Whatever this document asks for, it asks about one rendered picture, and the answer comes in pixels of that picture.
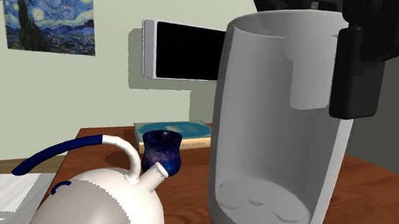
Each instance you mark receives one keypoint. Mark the dark blue galaxy cup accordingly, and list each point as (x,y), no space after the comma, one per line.
(161,151)

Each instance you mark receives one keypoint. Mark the blue and cream book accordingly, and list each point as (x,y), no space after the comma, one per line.
(191,130)

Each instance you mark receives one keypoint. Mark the grey coffee machine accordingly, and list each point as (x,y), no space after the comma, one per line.
(254,129)

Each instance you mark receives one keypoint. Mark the blue starry night painting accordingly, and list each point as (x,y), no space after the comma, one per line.
(51,13)

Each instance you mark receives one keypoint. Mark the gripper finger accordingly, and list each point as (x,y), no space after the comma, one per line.
(355,76)

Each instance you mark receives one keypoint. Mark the wall television with white frame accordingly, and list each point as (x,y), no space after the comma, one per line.
(186,52)

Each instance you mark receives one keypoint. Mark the brown wooden table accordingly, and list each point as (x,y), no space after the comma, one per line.
(372,208)

